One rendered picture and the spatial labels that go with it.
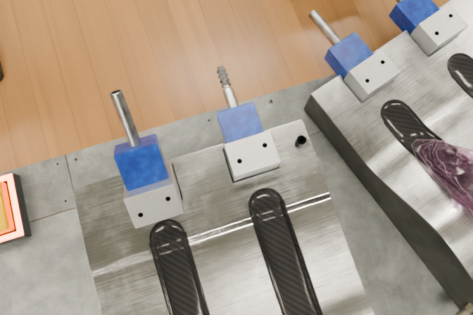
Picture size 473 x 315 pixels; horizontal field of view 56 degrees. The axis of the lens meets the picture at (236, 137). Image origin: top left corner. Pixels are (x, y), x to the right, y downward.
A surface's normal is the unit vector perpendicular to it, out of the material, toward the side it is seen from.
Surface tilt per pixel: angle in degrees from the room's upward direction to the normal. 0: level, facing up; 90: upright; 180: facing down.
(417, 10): 0
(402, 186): 28
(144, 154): 39
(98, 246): 0
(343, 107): 0
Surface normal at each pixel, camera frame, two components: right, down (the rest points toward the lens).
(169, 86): 0.01, -0.25
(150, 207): 0.20, 0.37
